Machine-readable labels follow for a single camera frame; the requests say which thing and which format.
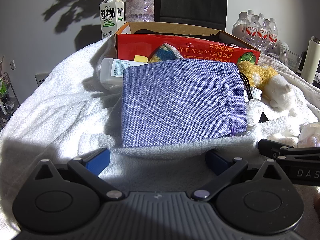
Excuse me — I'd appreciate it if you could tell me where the metal wire shelf rack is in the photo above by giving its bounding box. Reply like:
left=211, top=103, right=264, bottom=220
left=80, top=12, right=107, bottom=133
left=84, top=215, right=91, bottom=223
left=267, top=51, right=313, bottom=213
left=0, top=72, right=20, bottom=128

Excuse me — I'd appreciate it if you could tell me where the blue yellow packet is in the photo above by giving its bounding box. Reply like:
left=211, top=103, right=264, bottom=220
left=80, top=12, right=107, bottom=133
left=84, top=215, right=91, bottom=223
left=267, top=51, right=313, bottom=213
left=147, top=43, right=184, bottom=63

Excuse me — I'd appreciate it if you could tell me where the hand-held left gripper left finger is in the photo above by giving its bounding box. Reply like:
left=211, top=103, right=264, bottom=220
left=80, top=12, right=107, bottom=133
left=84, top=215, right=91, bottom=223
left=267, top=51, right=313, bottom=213
left=34, top=148, right=126, bottom=202

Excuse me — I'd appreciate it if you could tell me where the purple woven pouch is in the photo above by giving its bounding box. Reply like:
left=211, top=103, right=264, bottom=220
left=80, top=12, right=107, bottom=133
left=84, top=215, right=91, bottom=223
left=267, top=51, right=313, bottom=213
left=121, top=59, right=248, bottom=148

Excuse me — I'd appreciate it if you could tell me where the white thermos flask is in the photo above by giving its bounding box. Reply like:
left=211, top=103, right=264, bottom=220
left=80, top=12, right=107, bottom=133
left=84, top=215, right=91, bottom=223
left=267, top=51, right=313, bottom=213
left=301, top=36, right=320, bottom=79

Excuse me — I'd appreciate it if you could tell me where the red cardboard box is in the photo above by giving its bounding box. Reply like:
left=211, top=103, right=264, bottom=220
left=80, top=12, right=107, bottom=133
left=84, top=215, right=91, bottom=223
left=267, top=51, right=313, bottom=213
left=114, top=22, right=262, bottom=67

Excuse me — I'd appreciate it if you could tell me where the clear glass container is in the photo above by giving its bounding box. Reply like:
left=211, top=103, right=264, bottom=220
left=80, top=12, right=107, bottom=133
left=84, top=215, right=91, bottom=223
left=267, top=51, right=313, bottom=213
left=279, top=49, right=303, bottom=73

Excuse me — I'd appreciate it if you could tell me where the white round object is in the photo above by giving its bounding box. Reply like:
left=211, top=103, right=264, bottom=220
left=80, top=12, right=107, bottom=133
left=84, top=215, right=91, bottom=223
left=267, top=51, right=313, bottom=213
left=275, top=40, right=290, bottom=54

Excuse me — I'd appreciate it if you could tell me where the white plastic bottle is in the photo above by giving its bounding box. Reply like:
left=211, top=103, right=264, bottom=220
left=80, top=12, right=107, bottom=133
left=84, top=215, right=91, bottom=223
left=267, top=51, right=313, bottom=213
left=100, top=58, right=137, bottom=84

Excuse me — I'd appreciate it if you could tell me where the pack of water bottles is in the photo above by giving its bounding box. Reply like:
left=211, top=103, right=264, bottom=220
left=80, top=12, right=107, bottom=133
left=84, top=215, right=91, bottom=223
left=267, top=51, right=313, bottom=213
left=232, top=10, right=279, bottom=54

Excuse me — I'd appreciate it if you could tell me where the translucent plastic bag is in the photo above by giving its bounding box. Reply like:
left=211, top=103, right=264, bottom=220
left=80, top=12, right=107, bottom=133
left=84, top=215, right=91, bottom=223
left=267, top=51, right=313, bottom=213
left=297, top=122, right=320, bottom=148

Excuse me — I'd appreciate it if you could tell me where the white towel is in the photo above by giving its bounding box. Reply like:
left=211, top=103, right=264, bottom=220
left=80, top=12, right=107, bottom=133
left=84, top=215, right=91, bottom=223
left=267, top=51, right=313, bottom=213
left=0, top=34, right=320, bottom=240

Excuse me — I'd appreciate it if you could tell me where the pale purple vase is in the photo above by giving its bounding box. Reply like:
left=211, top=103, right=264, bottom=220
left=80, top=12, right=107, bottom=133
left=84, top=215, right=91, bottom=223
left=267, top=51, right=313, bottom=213
left=125, top=0, right=155, bottom=23

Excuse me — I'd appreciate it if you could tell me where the white green milk carton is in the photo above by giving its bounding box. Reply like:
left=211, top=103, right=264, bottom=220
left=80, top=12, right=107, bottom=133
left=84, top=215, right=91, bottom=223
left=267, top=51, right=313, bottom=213
left=99, top=0, right=125, bottom=39

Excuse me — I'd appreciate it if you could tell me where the black paper bag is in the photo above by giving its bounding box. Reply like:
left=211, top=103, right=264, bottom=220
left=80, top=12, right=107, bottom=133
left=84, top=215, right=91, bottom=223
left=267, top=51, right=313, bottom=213
left=155, top=0, right=228, bottom=30

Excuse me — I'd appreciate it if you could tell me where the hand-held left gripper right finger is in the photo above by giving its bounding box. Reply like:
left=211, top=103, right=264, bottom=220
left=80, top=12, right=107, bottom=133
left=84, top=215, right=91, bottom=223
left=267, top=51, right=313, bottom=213
left=191, top=149, right=288, bottom=202

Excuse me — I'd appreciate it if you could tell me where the white vented panel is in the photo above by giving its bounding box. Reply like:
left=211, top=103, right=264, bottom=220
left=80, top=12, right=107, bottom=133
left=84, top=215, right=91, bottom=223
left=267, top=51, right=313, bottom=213
left=35, top=72, right=51, bottom=86

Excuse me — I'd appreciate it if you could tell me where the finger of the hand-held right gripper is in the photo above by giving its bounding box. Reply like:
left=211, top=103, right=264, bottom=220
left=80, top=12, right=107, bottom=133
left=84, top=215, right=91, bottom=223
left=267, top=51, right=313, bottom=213
left=257, top=138, right=320, bottom=164

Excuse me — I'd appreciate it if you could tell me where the yellow white plush toy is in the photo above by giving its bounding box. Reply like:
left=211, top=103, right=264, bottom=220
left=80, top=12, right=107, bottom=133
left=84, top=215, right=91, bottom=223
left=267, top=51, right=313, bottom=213
left=236, top=61, right=297, bottom=117

